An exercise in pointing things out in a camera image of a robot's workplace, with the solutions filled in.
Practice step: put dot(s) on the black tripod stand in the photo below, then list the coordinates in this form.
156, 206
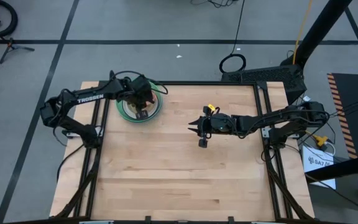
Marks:
11, 46

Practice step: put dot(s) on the black metal table frame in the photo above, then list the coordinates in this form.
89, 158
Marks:
197, 83

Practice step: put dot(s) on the white printed sign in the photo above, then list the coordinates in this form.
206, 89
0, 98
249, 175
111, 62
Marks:
319, 174

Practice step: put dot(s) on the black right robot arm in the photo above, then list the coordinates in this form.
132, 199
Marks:
275, 119

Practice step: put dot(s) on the yellow plug connector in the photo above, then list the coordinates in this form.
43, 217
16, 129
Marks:
322, 140

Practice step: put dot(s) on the large mint green plastic plate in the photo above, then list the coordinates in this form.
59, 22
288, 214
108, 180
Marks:
118, 104

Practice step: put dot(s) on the black slanted pole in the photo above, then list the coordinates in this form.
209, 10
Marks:
319, 28

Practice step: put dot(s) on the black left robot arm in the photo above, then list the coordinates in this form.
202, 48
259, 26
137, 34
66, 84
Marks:
89, 97

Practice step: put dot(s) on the white plastic plate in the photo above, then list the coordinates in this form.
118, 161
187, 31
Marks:
126, 107

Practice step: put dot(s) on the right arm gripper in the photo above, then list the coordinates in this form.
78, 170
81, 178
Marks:
221, 124

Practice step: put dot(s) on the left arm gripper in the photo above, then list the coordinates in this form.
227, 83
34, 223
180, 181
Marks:
140, 90

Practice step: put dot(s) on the black metal beam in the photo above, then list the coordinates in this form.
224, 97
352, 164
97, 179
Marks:
346, 166

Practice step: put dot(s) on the black hazard striped platform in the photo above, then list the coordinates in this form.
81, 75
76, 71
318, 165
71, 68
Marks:
350, 93

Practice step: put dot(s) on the small white tag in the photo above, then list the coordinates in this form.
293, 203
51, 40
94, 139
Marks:
306, 99

